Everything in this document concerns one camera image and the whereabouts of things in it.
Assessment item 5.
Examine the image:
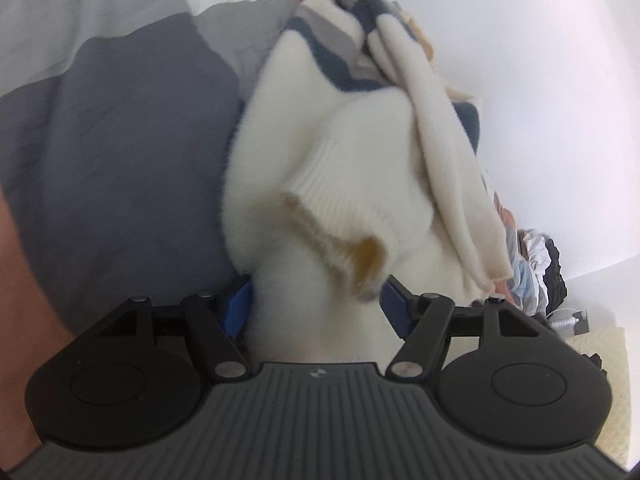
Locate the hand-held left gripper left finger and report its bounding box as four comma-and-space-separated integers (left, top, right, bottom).
95, 280, 252, 382

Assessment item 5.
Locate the patchwork duvet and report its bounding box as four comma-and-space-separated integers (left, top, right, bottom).
0, 0, 536, 341

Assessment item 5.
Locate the cream striped knit sweater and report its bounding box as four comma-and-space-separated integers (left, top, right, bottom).
220, 0, 516, 363

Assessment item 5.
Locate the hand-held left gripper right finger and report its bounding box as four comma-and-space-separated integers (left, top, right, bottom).
381, 276, 546, 380

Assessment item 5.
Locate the person's left forearm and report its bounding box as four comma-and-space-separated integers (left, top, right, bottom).
0, 182, 76, 468

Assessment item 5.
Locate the black crumpled cloth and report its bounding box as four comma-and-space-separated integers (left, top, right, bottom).
542, 237, 568, 318

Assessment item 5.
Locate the cream waffle cloth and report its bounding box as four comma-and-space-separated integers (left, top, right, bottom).
565, 326, 632, 466

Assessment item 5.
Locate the white charger with cable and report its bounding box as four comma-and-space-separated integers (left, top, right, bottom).
547, 310, 591, 336

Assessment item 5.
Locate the white crumpled cloth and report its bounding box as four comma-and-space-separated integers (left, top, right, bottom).
517, 230, 551, 272

